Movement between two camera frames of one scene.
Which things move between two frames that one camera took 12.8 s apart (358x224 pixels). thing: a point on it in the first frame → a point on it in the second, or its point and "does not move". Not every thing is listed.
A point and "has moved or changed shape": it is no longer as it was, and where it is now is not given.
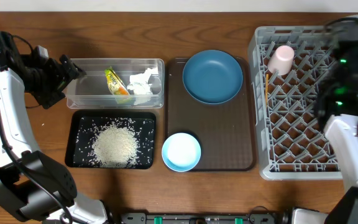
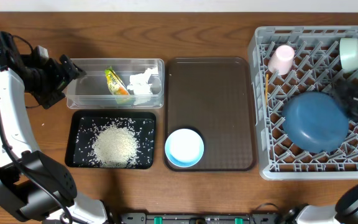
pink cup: (281, 60) does not move
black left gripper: (60, 82) does not move
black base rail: (142, 218) does not move
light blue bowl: (181, 152) has moved or changed shape
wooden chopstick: (267, 74) does not move
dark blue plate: (212, 76) → (314, 122)
